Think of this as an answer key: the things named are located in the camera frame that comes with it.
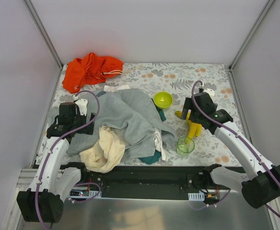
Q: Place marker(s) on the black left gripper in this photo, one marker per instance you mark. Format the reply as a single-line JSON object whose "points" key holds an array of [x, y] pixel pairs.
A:
{"points": [[87, 124]]}

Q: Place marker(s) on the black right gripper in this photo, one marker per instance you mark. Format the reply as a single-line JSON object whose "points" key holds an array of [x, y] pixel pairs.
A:
{"points": [[187, 108]]}

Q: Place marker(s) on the orange cloth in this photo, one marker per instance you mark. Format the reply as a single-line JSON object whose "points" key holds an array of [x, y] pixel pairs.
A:
{"points": [[90, 70]]}

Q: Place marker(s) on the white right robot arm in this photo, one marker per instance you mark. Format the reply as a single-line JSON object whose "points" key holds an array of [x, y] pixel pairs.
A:
{"points": [[260, 182]]}

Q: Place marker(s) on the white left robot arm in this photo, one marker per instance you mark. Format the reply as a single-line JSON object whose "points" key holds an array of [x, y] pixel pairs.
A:
{"points": [[43, 201]]}

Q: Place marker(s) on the cream cloth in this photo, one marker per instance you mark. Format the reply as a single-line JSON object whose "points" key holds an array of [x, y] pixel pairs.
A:
{"points": [[106, 153]]}

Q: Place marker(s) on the white cloth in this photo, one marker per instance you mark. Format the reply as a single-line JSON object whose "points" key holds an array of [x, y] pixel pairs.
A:
{"points": [[159, 144]]}

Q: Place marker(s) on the teal cloth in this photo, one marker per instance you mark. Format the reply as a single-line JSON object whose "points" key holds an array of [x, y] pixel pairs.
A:
{"points": [[151, 159]]}

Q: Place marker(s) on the floral tablecloth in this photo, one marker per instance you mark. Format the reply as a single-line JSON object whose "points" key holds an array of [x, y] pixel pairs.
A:
{"points": [[181, 81]]}

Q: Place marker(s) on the yellow rubber glove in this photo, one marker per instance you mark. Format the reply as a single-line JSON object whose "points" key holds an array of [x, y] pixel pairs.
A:
{"points": [[194, 128]]}

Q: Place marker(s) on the lime green bowl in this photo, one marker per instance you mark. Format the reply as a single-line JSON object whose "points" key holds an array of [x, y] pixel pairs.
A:
{"points": [[163, 100]]}

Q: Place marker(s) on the clear green cup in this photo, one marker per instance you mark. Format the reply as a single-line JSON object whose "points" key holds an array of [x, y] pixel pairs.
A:
{"points": [[185, 146]]}

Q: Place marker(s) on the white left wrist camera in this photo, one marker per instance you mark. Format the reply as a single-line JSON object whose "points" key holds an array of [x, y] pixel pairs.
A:
{"points": [[82, 104]]}

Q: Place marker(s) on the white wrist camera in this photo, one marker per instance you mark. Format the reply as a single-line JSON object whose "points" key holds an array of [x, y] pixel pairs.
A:
{"points": [[82, 104], [209, 92]]}

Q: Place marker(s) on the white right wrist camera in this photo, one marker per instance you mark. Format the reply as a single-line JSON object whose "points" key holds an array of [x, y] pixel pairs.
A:
{"points": [[209, 92]]}

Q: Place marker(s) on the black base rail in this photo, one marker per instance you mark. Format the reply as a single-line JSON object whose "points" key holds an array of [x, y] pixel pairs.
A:
{"points": [[143, 182]]}

